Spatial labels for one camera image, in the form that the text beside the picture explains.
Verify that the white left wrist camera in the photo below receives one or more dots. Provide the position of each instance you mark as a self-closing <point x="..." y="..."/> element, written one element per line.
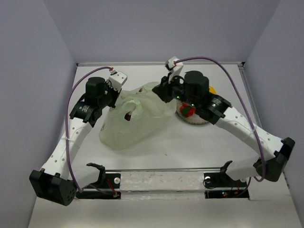
<point x="117" y="80"/>

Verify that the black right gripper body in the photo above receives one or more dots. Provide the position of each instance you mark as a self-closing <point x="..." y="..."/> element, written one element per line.
<point x="176" y="89"/>

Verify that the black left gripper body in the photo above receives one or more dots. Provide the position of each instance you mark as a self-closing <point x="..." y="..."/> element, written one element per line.
<point x="111" y="96"/>

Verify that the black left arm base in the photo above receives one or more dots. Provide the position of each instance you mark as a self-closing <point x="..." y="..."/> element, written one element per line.
<point x="108" y="189"/>

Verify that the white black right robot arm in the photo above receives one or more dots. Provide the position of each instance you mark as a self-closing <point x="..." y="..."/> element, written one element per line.
<point x="273" y="152"/>

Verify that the dark red fake cherries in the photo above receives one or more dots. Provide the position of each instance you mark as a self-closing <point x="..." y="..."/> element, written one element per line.
<point x="127" y="117"/>

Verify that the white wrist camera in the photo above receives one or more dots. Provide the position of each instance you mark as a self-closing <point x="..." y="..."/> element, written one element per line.
<point x="174" y="66"/>
<point x="117" y="80"/>

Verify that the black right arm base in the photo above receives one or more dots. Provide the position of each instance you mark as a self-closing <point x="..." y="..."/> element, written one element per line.
<point x="223" y="187"/>

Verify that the red fake fruit bunch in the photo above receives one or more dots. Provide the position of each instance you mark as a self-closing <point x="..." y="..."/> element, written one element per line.
<point x="186" y="110"/>

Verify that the speckled grey round plate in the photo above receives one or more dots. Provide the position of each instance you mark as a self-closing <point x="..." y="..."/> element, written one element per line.
<point x="193" y="120"/>

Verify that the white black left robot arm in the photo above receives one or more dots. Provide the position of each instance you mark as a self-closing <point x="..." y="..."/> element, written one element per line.
<point x="56" y="181"/>

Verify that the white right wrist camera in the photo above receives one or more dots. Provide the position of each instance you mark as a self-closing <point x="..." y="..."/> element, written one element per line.
<point x="174" y="66"/>

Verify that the yellow fake banana bunch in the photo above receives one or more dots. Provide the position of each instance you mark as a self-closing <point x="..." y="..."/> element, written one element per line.
<point x="212" y="90"/>

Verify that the green printed plastic bag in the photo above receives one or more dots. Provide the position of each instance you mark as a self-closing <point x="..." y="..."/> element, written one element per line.
<point x="148" y="114"/>

